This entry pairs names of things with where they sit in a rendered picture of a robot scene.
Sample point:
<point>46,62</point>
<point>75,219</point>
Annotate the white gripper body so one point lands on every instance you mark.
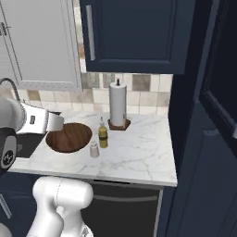
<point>55,122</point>

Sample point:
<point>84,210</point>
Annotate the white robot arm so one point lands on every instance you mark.
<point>61,197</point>

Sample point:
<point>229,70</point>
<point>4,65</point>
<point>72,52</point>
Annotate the wooden mixing bowl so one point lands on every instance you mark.
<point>69,138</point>

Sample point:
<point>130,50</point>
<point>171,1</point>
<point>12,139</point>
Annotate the white shaker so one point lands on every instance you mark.
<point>94,150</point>

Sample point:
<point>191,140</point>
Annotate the yellow-green oil bottle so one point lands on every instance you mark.
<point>103,135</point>

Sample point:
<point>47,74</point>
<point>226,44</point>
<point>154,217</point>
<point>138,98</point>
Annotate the navy base cabinet door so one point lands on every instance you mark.
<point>17,197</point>

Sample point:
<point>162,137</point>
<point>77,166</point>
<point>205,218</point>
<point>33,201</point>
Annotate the navy tall cabinet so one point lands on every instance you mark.
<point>203,154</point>

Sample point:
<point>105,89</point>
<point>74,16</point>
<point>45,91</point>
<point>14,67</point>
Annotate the wooden paper towel holder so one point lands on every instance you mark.
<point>118,126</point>

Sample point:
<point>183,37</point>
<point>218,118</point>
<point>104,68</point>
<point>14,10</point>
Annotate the white paper towel roll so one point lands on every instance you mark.
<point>118,103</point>

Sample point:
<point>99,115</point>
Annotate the white framed window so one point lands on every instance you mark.
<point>40,40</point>

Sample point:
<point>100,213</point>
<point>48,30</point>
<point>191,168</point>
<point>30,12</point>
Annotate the window latch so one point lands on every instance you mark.
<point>4,29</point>

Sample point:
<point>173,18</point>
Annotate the black dishwasher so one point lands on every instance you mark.
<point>123,213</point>

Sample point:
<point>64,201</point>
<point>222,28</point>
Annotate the navy wall cabinet door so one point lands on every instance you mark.
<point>139,34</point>

